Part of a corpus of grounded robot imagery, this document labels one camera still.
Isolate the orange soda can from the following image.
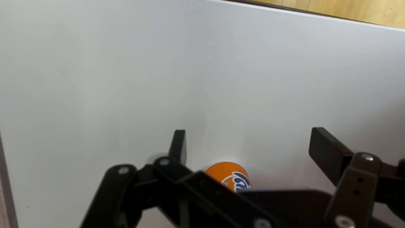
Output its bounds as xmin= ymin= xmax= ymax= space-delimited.
xmin=205 ymin=161 xmax=252 ymax=191

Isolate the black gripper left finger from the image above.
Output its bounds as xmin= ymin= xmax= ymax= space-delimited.
xmin=80 ymin=129 xmax=272 ymax=228

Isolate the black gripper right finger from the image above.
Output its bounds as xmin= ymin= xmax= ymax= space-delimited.
xmin=309 ymin=126 xmax=405 ymax=228

